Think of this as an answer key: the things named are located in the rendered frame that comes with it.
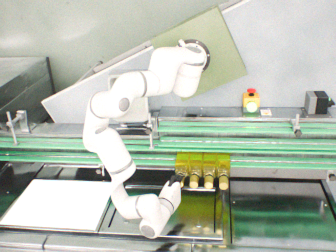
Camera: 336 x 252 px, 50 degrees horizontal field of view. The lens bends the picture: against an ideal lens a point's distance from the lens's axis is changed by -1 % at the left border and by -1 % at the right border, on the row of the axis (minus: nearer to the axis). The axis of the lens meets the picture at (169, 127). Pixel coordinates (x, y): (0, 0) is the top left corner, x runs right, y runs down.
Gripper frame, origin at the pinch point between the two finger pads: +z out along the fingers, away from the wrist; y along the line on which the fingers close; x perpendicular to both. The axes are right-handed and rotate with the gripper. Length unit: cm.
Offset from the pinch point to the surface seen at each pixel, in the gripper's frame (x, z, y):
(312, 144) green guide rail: -47, 35, 6
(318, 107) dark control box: -48, 45, 19
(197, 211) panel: -7.4, 0.7, -12.6
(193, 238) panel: -10.9, -14.4, -12.2
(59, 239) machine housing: 36.6, -30.9, -13.0
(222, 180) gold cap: -16.1, 4.9, 1.6
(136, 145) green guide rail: 26.0, 16.1, 3.9
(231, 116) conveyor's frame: -12.8, 33.0, 15.5
